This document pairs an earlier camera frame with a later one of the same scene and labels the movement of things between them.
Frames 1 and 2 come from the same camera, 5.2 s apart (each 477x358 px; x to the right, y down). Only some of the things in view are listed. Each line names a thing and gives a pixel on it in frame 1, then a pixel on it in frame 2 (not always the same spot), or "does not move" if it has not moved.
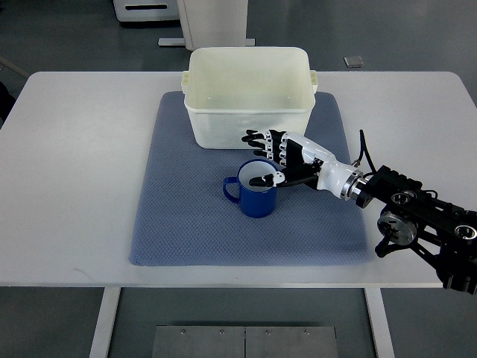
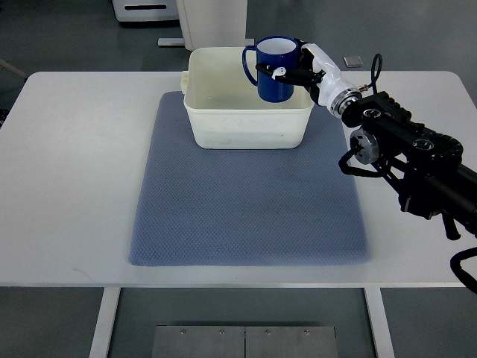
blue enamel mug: [256, 201] -> [275, 51]
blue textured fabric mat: [183, 218] does not move
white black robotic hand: [300, 161] -> [316, 71]
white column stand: [212, 23] does not move
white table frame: [382, 339] does not move
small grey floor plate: [353, 62] does not move
